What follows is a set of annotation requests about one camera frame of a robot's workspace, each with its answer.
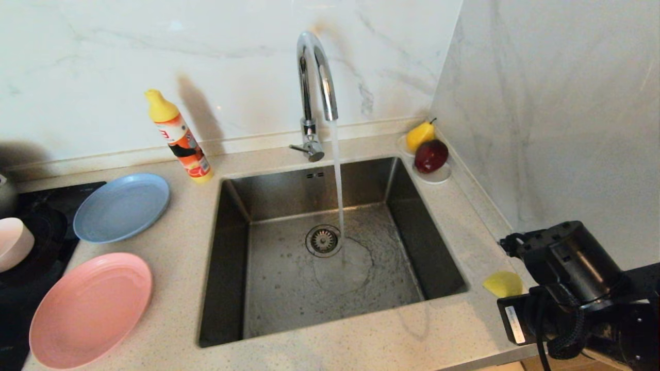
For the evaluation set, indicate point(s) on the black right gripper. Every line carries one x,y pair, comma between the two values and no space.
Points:
536,319

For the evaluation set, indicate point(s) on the yellow green sponge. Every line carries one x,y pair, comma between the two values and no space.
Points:
504,283

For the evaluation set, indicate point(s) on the chrome gooseneck faucet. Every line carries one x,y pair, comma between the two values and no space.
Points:
308,77

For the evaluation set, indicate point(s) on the orange dish soap bottle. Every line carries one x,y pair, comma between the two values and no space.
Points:
183,141

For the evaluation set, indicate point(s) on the blue grey plate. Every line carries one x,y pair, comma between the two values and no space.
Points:
124,206

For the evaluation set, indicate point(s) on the pink plate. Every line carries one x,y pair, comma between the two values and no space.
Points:
93,309

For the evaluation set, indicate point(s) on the pale pink bowl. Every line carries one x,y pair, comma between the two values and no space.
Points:
14,242

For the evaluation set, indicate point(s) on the stainless steel sink basin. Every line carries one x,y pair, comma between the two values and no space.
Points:
289,299

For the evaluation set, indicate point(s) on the small white dish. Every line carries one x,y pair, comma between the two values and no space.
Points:
437,178

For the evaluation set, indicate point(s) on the dark red apple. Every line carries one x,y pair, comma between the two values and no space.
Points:
431,156

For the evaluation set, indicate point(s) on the yellow pear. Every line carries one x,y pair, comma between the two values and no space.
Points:
418,135

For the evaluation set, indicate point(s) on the round metal drain strainer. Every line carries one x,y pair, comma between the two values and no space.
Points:
323,240

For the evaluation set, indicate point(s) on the black induction cooktop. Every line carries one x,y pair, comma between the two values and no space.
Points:
51,206

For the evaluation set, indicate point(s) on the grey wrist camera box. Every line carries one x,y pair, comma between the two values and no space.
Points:
510,242

